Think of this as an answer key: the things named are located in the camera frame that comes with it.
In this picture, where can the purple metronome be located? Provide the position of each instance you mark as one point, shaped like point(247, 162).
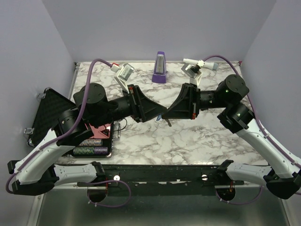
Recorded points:
point(159, 73)

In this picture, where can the white microphone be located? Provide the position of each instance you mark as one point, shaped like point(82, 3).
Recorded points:
point(201, 63)

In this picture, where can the black poker chip case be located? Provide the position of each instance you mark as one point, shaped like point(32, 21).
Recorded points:
point(52, 107)

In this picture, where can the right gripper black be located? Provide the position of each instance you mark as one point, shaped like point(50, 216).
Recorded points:
point(187, 104)

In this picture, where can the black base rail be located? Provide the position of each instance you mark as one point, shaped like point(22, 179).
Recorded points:
point(162, 180)

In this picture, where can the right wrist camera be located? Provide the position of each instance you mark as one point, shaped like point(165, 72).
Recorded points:
point(193, 72)

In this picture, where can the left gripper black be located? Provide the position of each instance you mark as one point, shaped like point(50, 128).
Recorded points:
point(142, 108)

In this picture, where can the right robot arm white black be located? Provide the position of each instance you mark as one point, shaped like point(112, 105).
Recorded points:
point(282, 175)

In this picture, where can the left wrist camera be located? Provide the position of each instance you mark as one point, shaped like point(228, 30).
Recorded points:
point(122, 74)

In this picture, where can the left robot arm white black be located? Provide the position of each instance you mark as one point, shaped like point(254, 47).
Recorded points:
point(37, 173)

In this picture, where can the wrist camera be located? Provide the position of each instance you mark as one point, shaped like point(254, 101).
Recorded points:
point(193, 72)
point(122, 74)

